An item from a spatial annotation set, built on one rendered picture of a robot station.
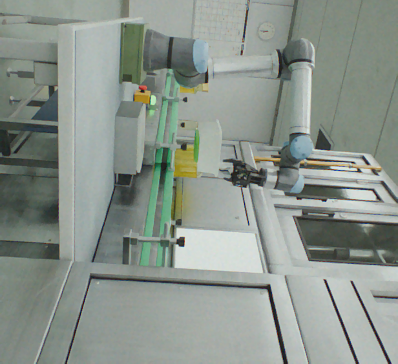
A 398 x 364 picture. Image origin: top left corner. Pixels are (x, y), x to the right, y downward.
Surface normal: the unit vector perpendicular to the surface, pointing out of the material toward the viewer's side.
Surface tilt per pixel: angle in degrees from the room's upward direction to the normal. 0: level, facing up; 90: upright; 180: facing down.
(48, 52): 90
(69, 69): 90
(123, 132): 90
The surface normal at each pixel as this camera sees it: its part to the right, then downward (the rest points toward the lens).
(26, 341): 0.09, -0.89
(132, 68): 0.04, 0.32
